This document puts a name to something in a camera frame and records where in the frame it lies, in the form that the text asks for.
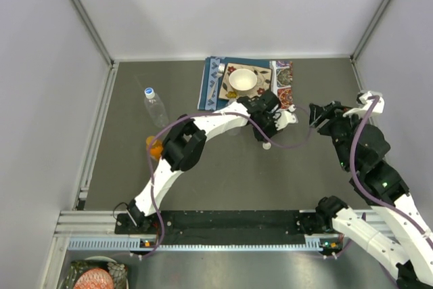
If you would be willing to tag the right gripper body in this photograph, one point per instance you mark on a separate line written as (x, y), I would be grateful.
(338, 126)

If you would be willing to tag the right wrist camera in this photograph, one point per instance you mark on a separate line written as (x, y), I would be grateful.
(365, 100)

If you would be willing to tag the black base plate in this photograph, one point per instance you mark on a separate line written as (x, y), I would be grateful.
(226, 226)

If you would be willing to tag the silver fork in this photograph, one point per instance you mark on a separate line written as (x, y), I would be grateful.
(219, 74)

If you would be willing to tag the clear plastic bottle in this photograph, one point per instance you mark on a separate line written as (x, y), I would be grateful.
(234, 131)
(157, 111)

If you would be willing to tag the grey cable duct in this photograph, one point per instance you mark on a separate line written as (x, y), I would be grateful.
(144, 244)

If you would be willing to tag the stacked patterned bowls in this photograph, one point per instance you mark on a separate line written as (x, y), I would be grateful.
(96, 272)

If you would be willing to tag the blue white bottle cap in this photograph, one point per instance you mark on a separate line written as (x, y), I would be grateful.
(149, 93)

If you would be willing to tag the orange juice bottle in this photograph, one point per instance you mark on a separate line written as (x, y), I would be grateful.
(155, 147)

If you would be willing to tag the small white bottle cap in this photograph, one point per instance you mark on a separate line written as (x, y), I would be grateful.
(266, 146)

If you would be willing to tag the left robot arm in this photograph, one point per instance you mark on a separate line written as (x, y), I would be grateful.
(184, 143)

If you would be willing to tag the cream bowl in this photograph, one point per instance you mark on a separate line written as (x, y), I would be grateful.
(243, 80)

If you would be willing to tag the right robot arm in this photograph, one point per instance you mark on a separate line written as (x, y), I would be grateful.
(361, 148)

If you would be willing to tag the aluminium frame rail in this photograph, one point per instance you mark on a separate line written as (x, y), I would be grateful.
(100, 223)

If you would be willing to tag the blue patterned placemat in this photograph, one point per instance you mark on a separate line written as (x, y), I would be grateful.
(281, 84)

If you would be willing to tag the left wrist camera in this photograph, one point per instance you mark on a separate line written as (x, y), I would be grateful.
(285, 117)

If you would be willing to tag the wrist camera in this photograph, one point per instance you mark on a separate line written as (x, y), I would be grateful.
(285, 117)
(365, 100)

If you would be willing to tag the square floral plate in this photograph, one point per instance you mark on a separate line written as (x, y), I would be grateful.
(263, 81)

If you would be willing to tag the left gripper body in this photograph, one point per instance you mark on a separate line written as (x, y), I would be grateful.
(267, 124)

